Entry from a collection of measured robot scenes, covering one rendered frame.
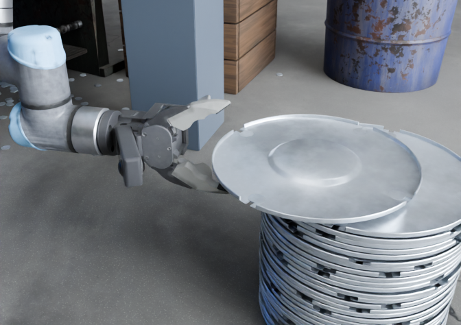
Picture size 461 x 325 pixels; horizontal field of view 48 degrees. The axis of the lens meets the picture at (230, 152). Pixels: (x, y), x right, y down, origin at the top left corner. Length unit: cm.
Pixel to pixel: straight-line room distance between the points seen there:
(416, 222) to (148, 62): 78
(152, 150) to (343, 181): 28
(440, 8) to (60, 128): 118
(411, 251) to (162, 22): 77
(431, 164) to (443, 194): 8
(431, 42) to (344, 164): 100
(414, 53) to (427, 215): 103
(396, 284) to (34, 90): 56
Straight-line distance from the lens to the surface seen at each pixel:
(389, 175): 73
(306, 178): 69
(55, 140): 83
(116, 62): 183
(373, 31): 162
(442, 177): 76
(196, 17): 116
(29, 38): 79
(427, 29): 165
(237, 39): 154
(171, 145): 76
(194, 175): 78
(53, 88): 81
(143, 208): 109
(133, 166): 71
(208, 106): 72
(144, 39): 122
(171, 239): 99
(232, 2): 151
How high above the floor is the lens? 62
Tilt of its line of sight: 29 degrees down
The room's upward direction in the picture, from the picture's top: straight up
